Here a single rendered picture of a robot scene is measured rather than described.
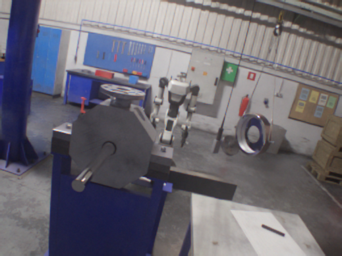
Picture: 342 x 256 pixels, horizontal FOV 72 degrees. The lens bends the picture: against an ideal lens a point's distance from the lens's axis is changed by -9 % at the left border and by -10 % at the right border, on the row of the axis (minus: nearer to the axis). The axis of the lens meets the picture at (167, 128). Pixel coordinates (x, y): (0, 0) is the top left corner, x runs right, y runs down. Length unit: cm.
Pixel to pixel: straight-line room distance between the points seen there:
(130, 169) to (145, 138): 21
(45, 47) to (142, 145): 590
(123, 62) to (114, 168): 541
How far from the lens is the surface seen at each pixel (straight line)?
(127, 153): 150
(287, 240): 160
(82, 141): 155
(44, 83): 718
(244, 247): 139
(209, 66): 632
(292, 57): 715
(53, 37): 702
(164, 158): 148
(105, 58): 694
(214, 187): 199
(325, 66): 748
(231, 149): 251
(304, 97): 727
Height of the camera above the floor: 166
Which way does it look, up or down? 15 degrees down
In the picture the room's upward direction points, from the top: 13 degrees clockwise
